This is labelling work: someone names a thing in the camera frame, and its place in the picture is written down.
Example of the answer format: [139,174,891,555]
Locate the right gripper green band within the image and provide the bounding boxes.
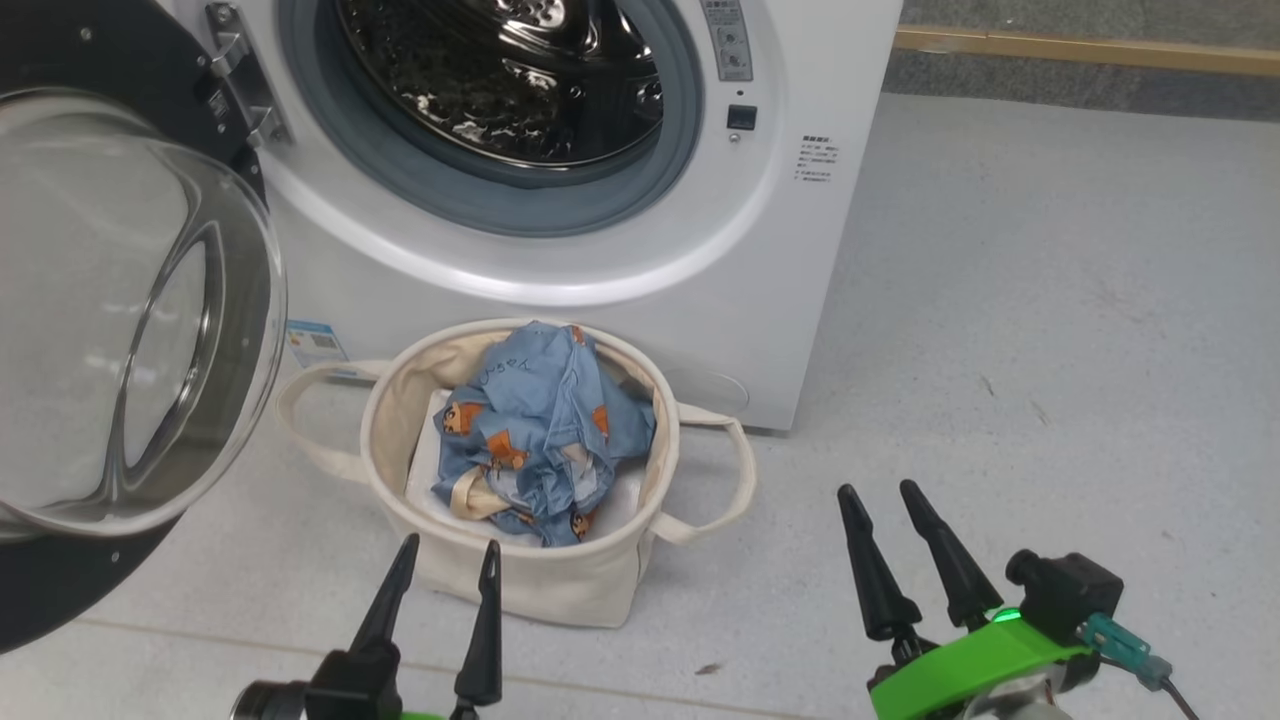
[837,479,1101,720]

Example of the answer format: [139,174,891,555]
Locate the white front-load washing machine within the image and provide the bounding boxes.
[150,0,906,433]

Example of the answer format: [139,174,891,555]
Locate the blue energy label sticker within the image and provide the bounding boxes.
[286,320,349,379]

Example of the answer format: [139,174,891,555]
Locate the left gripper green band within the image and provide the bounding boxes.
[300,533,503,720]

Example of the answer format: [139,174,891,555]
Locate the cream canvas laundry basket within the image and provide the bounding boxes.
[275,318,758,629]

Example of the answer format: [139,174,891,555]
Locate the perforated steel washer drum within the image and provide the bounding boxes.
[335,0,664,169]

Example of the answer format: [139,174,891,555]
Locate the yellow wooden floor strip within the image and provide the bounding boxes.
[893,26,1280,79]

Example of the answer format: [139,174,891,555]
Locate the metal washer door hinge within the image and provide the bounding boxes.
[205,2,293,149]

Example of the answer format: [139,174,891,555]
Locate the black-rimmed glass washer door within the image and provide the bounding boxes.
[0,0,289,656]

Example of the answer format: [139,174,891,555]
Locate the teal cable connector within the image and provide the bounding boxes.
[1080,612,1201,720]

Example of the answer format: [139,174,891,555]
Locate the grey instruction label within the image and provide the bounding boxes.
[700,0,755,83]

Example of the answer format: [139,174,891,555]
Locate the blue patterned garment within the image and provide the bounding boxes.
[432,320,658,548]

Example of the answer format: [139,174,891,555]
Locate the black text notice sticker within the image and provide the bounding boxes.
[797,134,841,185]

